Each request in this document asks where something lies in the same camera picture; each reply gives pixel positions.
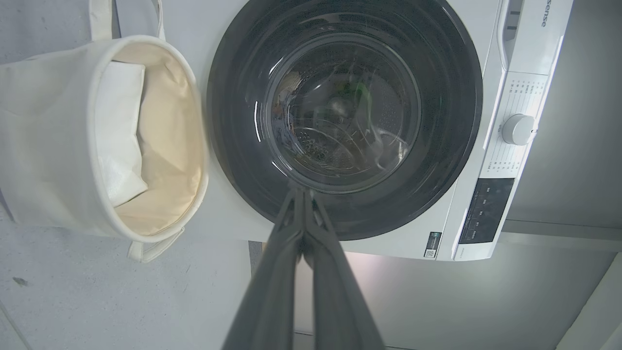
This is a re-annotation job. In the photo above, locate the silver control knob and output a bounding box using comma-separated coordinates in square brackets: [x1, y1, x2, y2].
[501, 114, 536, 146]

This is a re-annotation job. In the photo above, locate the dark round washer door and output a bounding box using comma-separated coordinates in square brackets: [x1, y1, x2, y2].
[207, 0, 483, 241]

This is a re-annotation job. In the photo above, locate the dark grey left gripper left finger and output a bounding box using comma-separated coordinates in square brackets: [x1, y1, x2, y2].
[221, 187, 304, 350]

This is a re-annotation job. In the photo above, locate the white washing machine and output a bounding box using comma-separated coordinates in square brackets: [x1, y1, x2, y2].
[117, 0, 574, 263]

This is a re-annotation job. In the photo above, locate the white detergent drawer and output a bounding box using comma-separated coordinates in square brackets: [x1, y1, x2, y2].
[496, 0, 574, 76]

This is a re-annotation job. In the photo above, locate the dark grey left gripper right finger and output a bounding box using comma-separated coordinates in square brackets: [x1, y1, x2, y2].
[304, 189, 385, 350]

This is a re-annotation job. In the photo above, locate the small QR label sticker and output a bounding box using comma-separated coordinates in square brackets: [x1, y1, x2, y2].
[424, 231, 443, 259]

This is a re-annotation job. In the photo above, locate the black control display panel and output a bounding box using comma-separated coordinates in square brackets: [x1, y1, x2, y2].
[458, 178, 515, 245]

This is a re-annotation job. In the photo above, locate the cream canvas laundry basket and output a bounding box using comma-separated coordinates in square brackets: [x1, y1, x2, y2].
[0, 0, 209, 263]

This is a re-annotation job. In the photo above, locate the white folded pad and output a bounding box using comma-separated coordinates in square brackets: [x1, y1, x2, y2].
[95, 61, 149, 209]

